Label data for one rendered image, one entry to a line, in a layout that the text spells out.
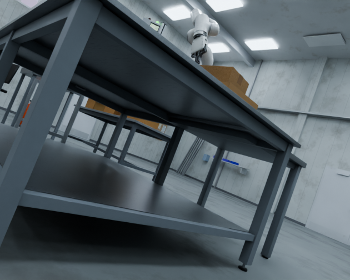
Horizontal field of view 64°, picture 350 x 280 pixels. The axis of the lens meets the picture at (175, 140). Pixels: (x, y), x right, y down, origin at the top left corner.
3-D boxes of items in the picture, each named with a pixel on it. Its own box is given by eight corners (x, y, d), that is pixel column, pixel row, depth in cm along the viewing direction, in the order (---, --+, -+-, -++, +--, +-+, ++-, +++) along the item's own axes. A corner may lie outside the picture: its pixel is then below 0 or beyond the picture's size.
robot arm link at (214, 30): (211, 28, 199) (217, 40, 174) (189, 23, 196) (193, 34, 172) (215, 15, 194) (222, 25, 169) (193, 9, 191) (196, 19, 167)
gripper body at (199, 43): (210, 38, 169) (209, 53, 166) (197, 44, 176) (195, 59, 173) (203, 30, 164) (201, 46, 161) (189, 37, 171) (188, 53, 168)
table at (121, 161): (58, 142, 525) (74, 104, 530) (94, 154, 578) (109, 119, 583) (113, 175, 361) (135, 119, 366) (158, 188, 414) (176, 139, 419)
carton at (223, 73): (181, 100, 188) (195, 64, 190) (200, 113, 205) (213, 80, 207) (218, 107, 168) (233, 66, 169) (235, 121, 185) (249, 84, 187)
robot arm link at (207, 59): (221, 88, 229) (201, 93, 231) (219, 84, 240) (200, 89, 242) (205, 25, 208) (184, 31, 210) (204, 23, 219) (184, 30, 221)
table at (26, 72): (-5, 126, 401) (21, 67, 408) (39, 139, 442) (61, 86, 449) (4, 135, 347) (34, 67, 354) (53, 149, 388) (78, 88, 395)
